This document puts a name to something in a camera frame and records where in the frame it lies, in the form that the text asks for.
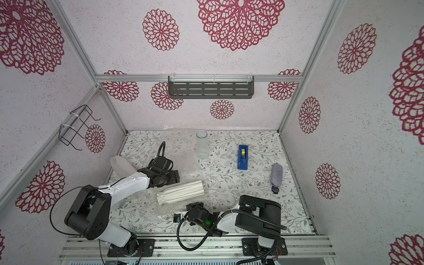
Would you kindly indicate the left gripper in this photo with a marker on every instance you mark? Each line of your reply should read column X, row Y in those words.
column 175, row 176

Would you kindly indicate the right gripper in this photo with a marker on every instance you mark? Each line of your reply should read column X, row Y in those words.
column 189, row 211

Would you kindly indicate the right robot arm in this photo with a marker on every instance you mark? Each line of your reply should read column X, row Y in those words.
column 261, row 217

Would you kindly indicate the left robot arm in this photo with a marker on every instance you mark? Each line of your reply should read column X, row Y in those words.
column 88, row 216

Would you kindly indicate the blue tape dispenser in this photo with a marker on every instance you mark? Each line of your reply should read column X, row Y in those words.
column 242, row 158

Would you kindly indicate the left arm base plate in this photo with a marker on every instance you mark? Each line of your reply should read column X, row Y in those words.
column 134, row 248

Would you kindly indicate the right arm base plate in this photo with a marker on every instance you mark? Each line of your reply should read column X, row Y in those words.
column 251, row 247

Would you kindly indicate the grey slotted wall shelf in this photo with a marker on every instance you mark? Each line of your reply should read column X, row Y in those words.
column 211, row 88

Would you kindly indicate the black wire wall rack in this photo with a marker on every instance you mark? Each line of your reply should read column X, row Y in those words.
column 71, row 129

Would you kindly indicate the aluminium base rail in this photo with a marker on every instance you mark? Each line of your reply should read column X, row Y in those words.
column 167, row 246

